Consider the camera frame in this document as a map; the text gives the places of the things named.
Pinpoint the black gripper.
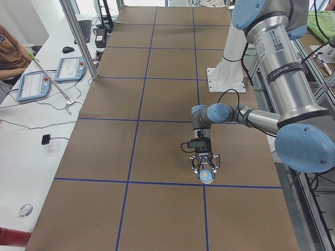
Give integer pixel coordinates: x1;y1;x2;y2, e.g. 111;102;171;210
189;140;220;175

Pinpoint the light blue call bell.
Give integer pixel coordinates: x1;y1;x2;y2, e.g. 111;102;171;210
199;169;214;185

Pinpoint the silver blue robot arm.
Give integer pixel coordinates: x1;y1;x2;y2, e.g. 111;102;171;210
188;1;334;173

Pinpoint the metal grabber stick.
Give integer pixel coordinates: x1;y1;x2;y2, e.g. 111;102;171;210
28;53;83;115

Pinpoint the black power adapter box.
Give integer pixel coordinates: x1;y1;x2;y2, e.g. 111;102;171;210
95;29;107;48

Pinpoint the small black square device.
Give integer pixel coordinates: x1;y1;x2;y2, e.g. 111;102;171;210
41;134;51;145

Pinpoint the right teach pendant tablet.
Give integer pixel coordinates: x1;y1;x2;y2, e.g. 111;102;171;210
54;57;87;82

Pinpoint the teach pendant tablet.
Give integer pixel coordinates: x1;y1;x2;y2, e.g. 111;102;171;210
16;71;51;103
54;57;87;82

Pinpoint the black computer mouse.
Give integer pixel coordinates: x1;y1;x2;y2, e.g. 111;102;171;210
62;47;74;54

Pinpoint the black keyboard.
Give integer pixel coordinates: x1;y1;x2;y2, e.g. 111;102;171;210
77;20;92;43

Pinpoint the clear plastic bag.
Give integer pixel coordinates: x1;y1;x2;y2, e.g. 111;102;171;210
17;203;34;218

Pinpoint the green cloth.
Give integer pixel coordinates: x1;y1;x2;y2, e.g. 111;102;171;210
307;11;334;42

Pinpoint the left teach pendant tablet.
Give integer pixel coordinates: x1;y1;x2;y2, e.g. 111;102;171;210
16;71;51;103

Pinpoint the red object at edge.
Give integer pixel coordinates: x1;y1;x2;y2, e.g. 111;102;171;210
0;227;32;247

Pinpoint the person in brown shirt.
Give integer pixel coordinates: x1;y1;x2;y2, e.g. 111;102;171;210
1;25;32;85

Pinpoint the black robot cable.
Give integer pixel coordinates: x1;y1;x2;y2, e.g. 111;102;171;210
181;88;252;154

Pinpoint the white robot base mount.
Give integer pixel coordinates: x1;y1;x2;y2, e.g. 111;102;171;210
206;25;247;93

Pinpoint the aluminium frame post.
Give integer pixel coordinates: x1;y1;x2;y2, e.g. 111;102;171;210
59;0;98;80

